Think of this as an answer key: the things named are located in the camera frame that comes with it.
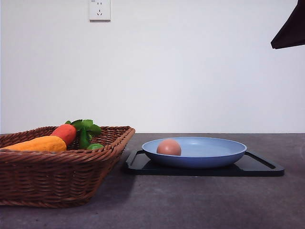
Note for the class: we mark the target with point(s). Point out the brown wicker basket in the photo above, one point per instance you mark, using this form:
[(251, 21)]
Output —
[(72, 178)]

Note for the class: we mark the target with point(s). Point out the yellow-orange toy vegetable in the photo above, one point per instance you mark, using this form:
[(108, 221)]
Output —
[(52, 143)]

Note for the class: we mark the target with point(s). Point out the small green toy lime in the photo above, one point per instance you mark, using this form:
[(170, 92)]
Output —
[(95, 146)]

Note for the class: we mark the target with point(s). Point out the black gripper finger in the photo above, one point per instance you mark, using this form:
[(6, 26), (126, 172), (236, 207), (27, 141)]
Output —
[(293, 32)]

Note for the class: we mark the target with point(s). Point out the orange toy carrot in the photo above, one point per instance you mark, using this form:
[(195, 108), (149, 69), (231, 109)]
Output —
[(66, 132)]

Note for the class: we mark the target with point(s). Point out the white wall power socket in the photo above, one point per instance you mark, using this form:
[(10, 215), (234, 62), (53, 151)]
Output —
[(99, 11)]

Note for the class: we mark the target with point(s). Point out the green toy leafy vegetable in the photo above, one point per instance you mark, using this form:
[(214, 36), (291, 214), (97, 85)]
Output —
[(86, 128)]

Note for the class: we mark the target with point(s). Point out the black rectangular tray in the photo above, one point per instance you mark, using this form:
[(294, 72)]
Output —
[(251, 165)]

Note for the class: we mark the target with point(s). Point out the brown egg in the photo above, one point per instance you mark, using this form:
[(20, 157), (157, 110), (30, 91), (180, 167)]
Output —
[(169, 147)]

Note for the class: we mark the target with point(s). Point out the blue round plate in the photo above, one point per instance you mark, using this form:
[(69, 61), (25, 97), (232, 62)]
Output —
[(197, 152)]

